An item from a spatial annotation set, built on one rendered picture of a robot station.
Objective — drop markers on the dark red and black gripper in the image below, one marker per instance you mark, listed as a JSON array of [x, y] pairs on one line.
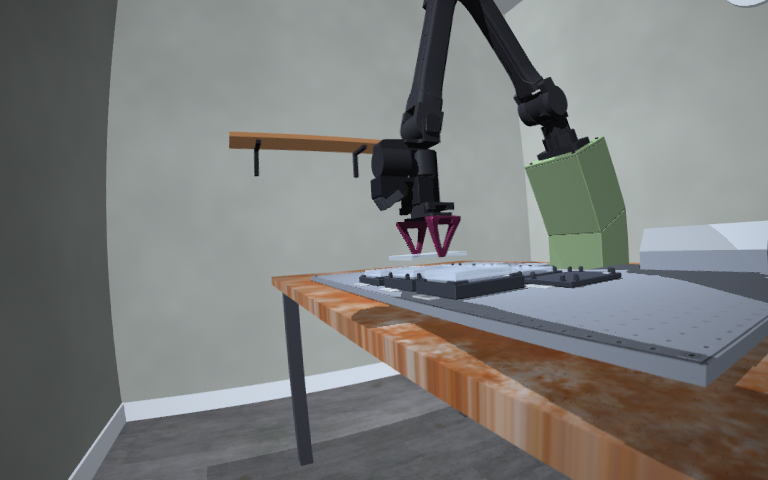
[[421, 217]]

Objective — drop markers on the grey button panel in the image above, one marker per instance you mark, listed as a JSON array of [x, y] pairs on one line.
[[728, 247]]

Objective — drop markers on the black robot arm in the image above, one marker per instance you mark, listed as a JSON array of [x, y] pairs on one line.
[[392, 157]]

